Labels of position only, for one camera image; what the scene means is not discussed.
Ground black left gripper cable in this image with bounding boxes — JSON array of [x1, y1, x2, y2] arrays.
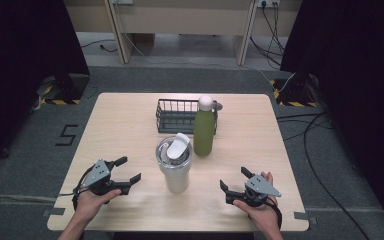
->
[[59, 165, 96, 212]]

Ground person's right hand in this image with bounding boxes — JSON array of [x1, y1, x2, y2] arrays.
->
[[232, 171, 283, 234]]

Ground black wire basket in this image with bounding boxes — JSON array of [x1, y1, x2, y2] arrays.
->
[[155, 98, 219, 135]]

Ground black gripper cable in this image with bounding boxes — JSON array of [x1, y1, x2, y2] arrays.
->
[[59, 165, 96, 212], [248, 196, 284, 231]]

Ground grey tape patch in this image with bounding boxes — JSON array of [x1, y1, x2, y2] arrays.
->
[[293, 211, 318, 225], [41, 207, 66, 218]]

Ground white tumbler with lid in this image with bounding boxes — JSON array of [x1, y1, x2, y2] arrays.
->
[[155, 132, 194, 195]]

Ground short black floor cable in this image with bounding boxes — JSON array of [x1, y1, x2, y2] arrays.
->
[[80, 39, 119, 54]]

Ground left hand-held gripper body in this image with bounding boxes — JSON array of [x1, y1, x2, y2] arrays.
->
[[80, 159, 115, 196]]

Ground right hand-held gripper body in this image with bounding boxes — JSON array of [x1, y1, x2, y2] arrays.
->
[[243, 173, 282, 208]]

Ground black curtain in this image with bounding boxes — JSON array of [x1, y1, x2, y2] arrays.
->
[[279, 0, 384, 231], [0, 0, 91, 169]]

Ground long black floor cables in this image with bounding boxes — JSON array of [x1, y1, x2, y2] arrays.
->
[[275, 111, 372, 240]]

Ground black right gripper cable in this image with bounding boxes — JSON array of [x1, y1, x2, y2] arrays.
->
[[248, 196, 284, 231]]

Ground person's left hand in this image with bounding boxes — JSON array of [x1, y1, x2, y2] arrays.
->
[[74, 188, 123, 220]]

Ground green bottle with white cap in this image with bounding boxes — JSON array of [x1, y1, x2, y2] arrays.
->
[[193, 94, 216, 158]]

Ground black cable bundle at socket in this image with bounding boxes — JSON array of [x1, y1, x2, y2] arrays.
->
[[249, 1, 286, 70]]

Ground beige desk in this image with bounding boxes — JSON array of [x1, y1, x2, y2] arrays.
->
[[63, 0, 303, 66]]

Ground stand base with hazard tape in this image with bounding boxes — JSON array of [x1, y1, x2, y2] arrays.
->
[[35, 73, 91, 106], [269, 74, 318, 108]]

